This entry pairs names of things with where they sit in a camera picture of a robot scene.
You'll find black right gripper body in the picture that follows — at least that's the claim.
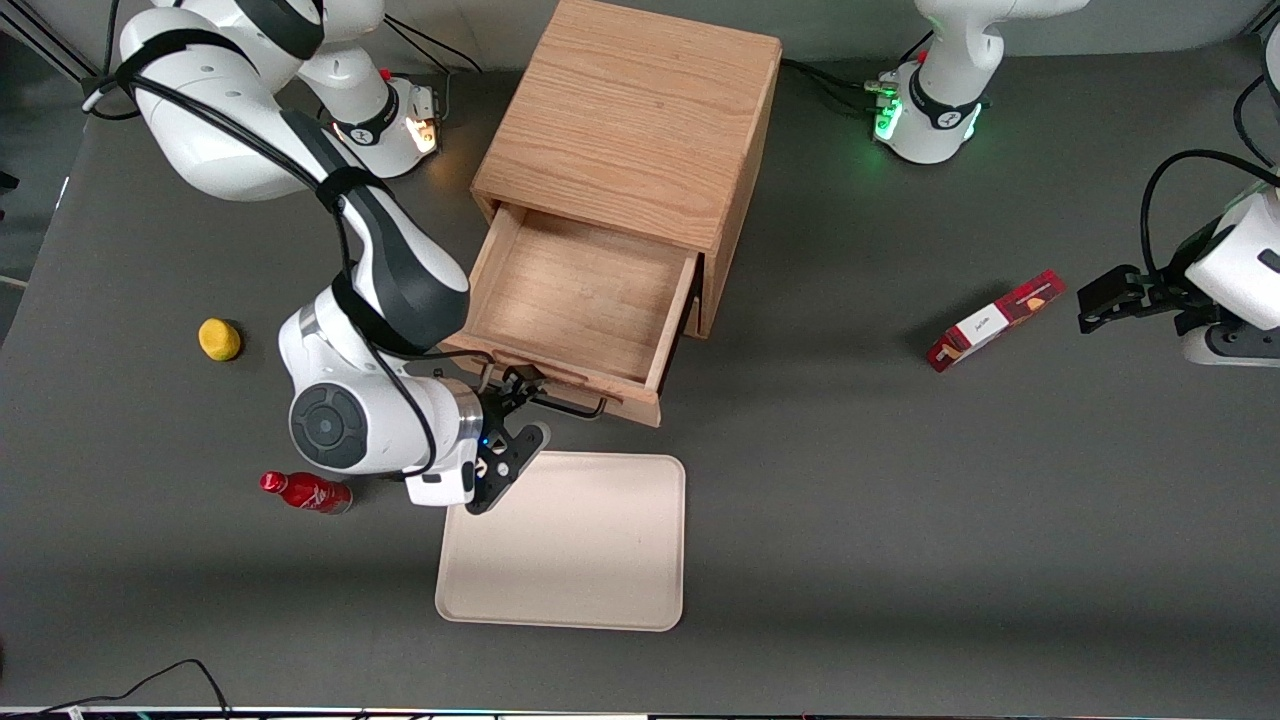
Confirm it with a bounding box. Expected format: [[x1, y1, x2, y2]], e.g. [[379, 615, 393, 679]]
[[478, 385, 529, 451]]

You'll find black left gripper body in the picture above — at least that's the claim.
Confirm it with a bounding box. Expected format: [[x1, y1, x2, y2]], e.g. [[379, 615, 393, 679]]
[[1135, 275, 1216, 321]]

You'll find black metal drawer handle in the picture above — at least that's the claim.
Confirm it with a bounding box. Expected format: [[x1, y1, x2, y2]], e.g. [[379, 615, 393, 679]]
[[480, 368, 609, 421]]

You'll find wooden drawer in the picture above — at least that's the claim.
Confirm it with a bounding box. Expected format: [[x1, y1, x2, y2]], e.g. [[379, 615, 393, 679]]
[[440, 203, 701, 429]]

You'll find wooden drawer cabinet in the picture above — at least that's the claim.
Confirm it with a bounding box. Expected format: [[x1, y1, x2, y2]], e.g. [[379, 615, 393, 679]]
[[470, 0, 783, 341]]

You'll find red tartan cookie box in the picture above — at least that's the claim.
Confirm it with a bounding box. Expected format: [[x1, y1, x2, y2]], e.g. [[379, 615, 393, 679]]
[[926, 269, 1067, 374]]

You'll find beige plastic tray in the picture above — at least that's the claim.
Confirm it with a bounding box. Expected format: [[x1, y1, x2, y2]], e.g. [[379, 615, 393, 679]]
[[434, 452, 687, 633]]

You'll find red drink bottle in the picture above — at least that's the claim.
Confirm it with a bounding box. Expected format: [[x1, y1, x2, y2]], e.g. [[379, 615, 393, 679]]
[[259, 470, 354, 516]]

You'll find yellow lemon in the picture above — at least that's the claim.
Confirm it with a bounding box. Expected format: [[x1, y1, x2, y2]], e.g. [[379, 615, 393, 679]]
[[198, 318, 242, 362]]

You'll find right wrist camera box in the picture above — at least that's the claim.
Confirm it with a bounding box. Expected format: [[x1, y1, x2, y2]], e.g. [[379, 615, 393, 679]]
[[465, 421, 552, 517]]

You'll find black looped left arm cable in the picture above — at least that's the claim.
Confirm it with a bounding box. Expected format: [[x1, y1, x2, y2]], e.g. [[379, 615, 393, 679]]
[[1140, 149, 1280, 281]]

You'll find black curved cable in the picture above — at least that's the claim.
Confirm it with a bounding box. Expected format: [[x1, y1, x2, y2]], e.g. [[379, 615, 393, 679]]
[[1233, 75, 1280, 169]]

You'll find black right arm base cable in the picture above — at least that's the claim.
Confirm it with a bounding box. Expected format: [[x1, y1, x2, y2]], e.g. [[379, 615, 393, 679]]
[[381, 15, 484, 76]]

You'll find black arm base cable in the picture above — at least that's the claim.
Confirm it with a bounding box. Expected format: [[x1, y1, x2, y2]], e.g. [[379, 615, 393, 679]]
[[800, 70, 889, 113], [381, 15, 484, 76], [780, 58, 883, 97]]

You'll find black left arm base cable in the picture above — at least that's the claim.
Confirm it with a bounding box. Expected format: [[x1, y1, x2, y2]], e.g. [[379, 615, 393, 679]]
[[780, 58, 883, 97], [800, 70, 889, 113]]

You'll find thin black table cable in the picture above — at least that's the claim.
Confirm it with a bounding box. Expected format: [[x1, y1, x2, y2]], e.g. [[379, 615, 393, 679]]
[[40, 658, 233, 720]]

